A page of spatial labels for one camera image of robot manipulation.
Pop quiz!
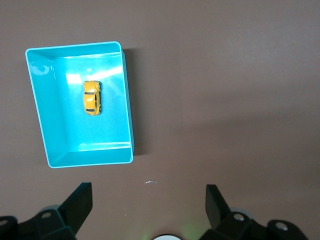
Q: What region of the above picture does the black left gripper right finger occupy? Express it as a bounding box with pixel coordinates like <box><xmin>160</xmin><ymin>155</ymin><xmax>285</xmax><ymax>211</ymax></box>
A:
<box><xmin>205</xmin><ymin>184</ymin><xmax>309</xmax><ymax>240</ymax></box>

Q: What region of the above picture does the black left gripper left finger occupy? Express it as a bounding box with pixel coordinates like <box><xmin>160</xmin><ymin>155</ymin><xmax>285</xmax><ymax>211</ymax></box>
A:
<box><xmin>0</xmin><ymin>182</ymin><xmax>94</xmax><ymax>240</ymax></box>

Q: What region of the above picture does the yellow beetle toy car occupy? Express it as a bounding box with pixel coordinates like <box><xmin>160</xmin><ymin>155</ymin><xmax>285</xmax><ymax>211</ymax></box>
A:
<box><xmin>82</xmin><ymin>80</ymin><xmax>103</xmax><ymax>117</ymax></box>

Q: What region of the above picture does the teal plastic bin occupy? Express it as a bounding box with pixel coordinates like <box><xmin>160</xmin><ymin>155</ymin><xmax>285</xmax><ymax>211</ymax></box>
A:
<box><xmin>24</xmin><ymin>40</ymin><xmax>136</xmax><ymax>169</ymax></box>

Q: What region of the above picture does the brown table mat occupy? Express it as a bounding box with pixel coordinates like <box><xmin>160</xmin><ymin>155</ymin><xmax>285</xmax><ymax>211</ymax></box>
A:
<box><xmin>0</xmin><ymin>0</ymin><xmax>320</xmax><ymax>240</ymax></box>

